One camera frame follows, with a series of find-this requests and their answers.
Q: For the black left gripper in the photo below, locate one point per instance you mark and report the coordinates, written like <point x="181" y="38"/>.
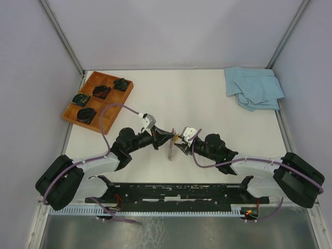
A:
<point x="158" y="136"/>

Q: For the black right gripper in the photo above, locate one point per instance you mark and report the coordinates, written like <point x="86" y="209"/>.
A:
<point x="185" y="148"/>

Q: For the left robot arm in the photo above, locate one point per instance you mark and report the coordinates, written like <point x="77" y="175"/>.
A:
<point x="68" y="180"/>

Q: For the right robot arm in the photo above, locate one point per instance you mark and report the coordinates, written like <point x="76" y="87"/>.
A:
<point x="289" y="176"/>

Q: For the dark rolled cloth far right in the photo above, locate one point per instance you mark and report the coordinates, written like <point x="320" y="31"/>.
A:
<point x="121" y="84"/>

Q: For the dark rolled cloth centre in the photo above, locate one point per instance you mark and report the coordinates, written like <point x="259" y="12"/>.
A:
<point x="101" y="91"/>

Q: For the wooden compartment tray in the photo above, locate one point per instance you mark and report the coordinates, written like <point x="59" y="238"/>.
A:
<point x="106" y="109"/>

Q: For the dark rolled cloth front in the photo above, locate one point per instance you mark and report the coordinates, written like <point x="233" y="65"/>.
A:
<point x="86" y="115"/>

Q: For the dark rolled cloth yellow pattern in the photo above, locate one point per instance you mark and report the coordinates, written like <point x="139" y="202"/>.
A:
<point x="80" y="99"/>

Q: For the light blue cloth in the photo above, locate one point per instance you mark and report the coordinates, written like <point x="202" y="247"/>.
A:
<point x="253" y="89"/>

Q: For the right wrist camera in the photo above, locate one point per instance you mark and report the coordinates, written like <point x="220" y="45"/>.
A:
<point x="188" y="134"/>

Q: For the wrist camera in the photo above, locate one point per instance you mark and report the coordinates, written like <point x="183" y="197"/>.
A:
<point x="147" y="120"/>
<point x="188" y="134"/>

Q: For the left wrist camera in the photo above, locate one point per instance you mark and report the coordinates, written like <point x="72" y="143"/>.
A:
<point x="147" y="120"/>

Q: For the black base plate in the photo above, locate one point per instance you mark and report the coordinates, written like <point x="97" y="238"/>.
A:
<point x="175" y="197"/>

